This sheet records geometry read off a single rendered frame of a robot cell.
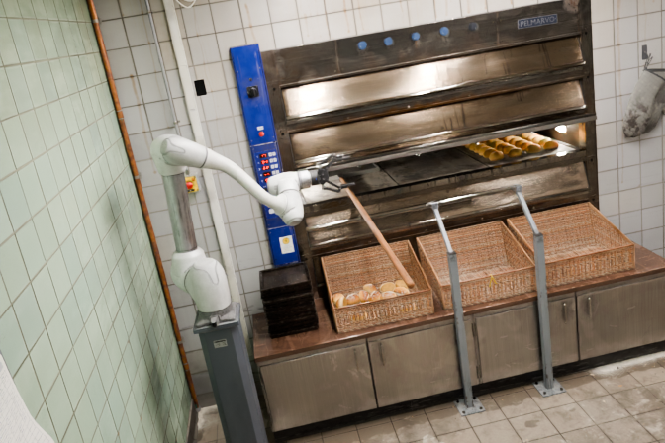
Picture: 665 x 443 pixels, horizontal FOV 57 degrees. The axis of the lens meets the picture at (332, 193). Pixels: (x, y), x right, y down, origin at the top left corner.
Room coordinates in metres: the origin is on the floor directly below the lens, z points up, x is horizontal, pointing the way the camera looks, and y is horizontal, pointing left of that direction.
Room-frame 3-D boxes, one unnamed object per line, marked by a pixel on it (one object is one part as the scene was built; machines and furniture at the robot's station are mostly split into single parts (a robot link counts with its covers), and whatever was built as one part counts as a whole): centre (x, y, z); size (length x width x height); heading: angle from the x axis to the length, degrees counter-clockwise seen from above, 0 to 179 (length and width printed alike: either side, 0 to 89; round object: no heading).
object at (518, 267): (3.29, -0.75, 0.72); 0.56 x 0.49 x 0.28; 95
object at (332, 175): (4.13, -0.05, 1.20); 0.55 x 0.36 x 0.03; 96
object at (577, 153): (3.58, -0.70, 1.16); 1.80 x 0.06 x 0.04; 96
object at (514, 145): (4.05, -1.24, 1.21); 0.61 x 0.48 x 0.06; 6
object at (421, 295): (3.23, -0.15, 0.72); 0.56 x 0.49 x 0.28; 94
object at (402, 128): (3.55, -0.70, 1.54); 1.79 x 0.11 x 0.19; 96
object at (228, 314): (2.56, 0.62, 1.03); 0.22 x 0.18 x 0.06; 4
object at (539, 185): (3.55, -0.70, 1.02); 1.79 x 0.11 x 0.19; 96
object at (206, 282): (2.59, 0.63, 1.17); 0.18 x 0.16 x 0.22; 35
